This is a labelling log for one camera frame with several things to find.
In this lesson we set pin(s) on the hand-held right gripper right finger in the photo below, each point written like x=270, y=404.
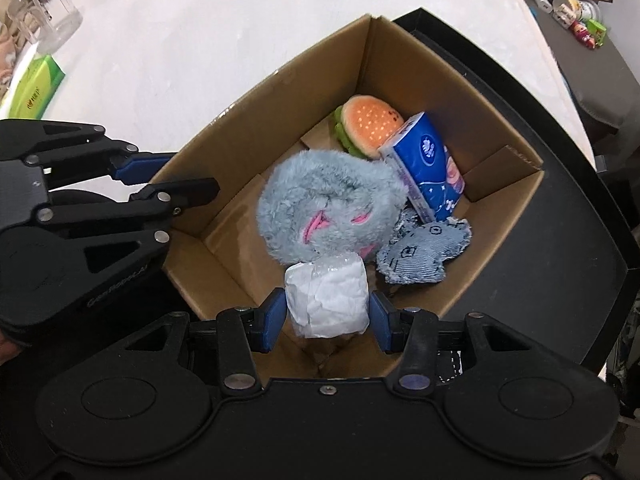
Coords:
x=381, y=322

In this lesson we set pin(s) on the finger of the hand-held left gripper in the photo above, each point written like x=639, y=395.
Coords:
x=185, y=192
x=140, y=167

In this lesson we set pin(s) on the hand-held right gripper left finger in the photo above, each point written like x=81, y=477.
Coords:
x=274, y=320

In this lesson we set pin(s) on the white paper-wrapped bundle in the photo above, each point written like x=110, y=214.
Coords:
x=330, y=295

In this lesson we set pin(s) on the denim plush toy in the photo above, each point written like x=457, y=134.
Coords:
x=415, y=255

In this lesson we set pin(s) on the brown cardboard box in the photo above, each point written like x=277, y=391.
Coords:
x=280, y=100

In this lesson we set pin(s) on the grey-blue fluffy plush toy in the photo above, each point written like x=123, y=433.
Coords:
x=320, y=185

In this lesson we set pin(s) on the blue tissue packet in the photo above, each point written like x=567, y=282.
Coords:
x=430, y=160

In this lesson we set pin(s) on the black tray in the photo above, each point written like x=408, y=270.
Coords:
x=550, y=260

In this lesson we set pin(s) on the burger plush toy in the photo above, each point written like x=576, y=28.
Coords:
x=370, y=120

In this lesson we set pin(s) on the black stitched plush toy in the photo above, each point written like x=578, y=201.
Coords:
x=452, y=357

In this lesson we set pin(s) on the green tissue packet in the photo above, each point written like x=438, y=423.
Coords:
x=32, y=87

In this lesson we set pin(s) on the clear glass jar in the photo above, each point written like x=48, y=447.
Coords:
x=47, y=7

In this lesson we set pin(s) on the dark side table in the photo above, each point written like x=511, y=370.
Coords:
x=595, y=85

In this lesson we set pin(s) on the small colourful toy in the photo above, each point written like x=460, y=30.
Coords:
x=590, y=32

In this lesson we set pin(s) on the white printed mug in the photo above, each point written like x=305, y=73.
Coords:
x=575, y=10

